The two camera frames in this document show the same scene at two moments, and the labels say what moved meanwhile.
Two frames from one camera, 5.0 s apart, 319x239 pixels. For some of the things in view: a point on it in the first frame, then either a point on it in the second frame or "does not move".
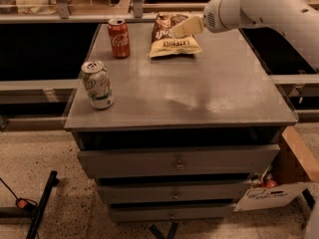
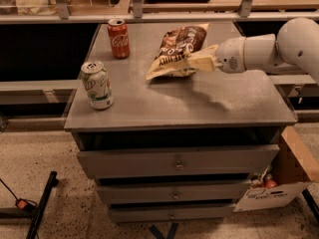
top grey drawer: x=111 y=162 does not move
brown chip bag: x=163 y=44 -> x=170 y=60
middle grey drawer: x=172 y=192 does not move
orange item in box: x=270 y=182 does not move
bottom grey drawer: x=170 y=213 does not move
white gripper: x=216 y=17 -> x=228 y=58
